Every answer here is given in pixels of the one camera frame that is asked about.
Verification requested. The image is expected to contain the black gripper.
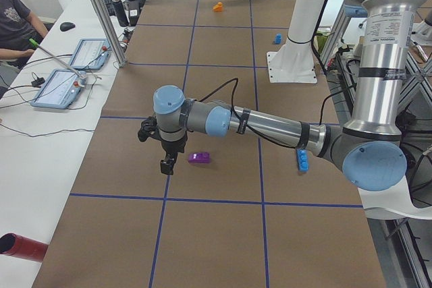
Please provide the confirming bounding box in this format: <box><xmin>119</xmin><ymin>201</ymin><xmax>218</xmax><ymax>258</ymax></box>
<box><xmin>160</xmin><ymin>136</ymin><xmax>187</xmax><ymax>175</ymax></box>

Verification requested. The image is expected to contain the purple trapezoid block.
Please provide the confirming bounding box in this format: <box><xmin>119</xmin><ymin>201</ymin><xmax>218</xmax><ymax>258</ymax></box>
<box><xmin>188</xmin><ymin>152</ymin><xmax>211</xmax><ymax>164</ymax></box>

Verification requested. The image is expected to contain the orange trapezoid block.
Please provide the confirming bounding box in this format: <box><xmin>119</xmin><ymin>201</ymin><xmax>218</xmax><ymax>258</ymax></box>
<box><xmin>213</xmin><ymin>2</ymin><xmax>223</xmax><ymax>12</ymax></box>

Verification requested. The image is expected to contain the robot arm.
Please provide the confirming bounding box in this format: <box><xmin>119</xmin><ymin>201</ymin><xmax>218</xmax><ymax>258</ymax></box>
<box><xmin>138</xmin><ymin>0</ymin><xmax>426</xmax><ymax>191</ymax></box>

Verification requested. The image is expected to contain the near teach pendant tablet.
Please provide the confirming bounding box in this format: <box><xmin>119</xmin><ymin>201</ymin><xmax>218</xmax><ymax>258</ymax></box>
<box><xmin>30</xmin><ymin>69</ymin><xmax>87</xmax><ymax>109</ymax></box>

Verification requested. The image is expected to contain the teach pendant tablet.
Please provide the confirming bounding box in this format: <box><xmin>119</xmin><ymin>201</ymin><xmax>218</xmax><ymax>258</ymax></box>
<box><xmin>30</xmin><ymin>69</ymin><xmax>87</xmax><ymax>109</ymax></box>
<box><xmin>69</xmin><ymin>38</ymin><xmax>111</xmax><ymax>71</ymax></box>

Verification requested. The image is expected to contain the long blue studded brick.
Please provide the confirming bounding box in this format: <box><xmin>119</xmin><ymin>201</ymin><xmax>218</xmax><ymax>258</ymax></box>
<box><xmin>296</xmin><ymin>149</ymin><xmax>309</xmax><ymax>172</ymax></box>

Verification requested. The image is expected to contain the far teach pendant tablet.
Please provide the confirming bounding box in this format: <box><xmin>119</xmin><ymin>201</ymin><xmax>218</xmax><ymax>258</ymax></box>
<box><xmin>69</xmin><ymin>38</ymin><xmax>111</xmax><ymax>71</ymax></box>

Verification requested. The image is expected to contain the black water bottle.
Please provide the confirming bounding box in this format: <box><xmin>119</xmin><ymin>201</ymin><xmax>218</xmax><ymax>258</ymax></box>
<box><xmin>111</xmin><ymin>0</ymin><xmax>129</xmax><ymax>27</ymax></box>

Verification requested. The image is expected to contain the small blue block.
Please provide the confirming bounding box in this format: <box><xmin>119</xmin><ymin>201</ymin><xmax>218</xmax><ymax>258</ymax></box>
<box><xmin>273</xmin><ymin>33</ymin><xmax>282</xmax><ymax>45</ymax></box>

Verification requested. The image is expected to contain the red cylinder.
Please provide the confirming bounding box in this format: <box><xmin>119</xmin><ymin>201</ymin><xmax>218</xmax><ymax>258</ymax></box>
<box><xmin>1</xmin><ymin>233</ymin><xmax>49</xmax><ymax>262</ymax></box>

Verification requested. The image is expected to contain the black computer mouse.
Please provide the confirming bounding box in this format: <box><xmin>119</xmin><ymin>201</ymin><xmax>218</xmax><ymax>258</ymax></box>
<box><xmin>59</xmin><ymin>22</ymin><xmax>76</xmax><ymax>32</ymax></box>

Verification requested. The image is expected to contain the seated person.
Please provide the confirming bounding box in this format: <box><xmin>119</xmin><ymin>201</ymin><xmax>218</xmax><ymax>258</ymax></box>
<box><xmin>1</xmin><ymin>0</ymin><xmax>49</xmax><ymax>69</ymax></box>

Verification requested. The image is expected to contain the white chair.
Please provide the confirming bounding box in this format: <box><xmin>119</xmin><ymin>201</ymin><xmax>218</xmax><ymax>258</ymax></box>
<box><xmin>358</xmin><ymin>177</ymin><xmax>431</xmax><ymax>221</ymax></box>

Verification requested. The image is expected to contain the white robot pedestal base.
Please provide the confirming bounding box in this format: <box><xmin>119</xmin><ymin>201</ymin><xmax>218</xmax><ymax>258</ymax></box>
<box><xmin>267</xmin><ymin>0</ymin><xmax>325</xmax><ymax>84</ymax></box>

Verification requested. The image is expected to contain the aluminium frame post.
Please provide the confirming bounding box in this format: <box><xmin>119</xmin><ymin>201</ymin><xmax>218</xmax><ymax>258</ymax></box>
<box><xmin>90</xmin><ymin>0</ymin><xmax>127</xmax><ymax>67</ymax></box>

